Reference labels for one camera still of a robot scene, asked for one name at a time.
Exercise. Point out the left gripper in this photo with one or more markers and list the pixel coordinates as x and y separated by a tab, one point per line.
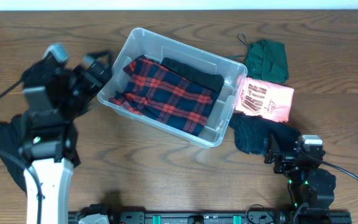
81	80

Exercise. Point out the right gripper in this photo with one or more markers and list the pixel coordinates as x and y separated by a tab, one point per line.
286	157

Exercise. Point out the red navy plaid garment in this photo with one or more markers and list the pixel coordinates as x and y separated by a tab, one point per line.
162	95

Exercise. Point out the black t-shirt with tag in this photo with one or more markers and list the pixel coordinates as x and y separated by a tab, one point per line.
5	143

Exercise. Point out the clear plastic storage bin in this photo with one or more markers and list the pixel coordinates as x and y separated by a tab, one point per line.
156	47

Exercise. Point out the dark green garment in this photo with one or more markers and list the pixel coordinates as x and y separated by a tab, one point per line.
265	60

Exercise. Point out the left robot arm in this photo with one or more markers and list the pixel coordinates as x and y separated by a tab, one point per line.
48	185

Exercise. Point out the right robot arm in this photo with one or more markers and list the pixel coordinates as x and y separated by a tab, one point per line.
308	184

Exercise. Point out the black ribbed folded garment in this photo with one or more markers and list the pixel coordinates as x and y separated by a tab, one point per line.
252	134

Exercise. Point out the coral printed t-shirt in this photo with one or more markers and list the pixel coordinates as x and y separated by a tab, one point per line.
265	99

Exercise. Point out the black mounting rail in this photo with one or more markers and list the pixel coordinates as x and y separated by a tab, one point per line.
98	214

